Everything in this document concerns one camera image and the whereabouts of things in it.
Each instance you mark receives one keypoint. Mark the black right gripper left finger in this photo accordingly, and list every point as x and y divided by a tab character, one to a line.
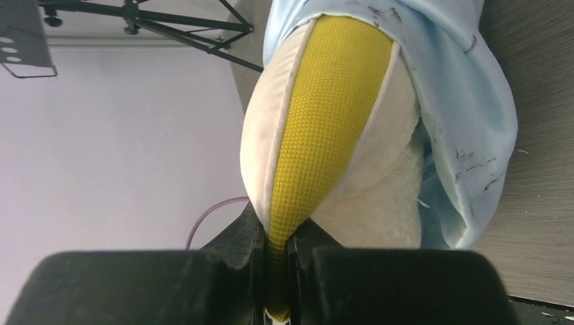
220	283

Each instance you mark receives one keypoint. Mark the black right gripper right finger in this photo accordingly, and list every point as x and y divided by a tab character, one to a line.
331	284

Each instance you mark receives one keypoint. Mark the white pillow with yellow trim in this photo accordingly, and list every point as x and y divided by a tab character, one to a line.
330	135

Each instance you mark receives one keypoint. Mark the light blue pillowcase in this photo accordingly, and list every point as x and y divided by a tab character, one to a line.
468	112

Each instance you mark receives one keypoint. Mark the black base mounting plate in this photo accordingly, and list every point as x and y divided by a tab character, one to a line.
532	312

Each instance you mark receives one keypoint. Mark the black tripod stand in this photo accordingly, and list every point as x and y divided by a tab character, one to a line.
182	29

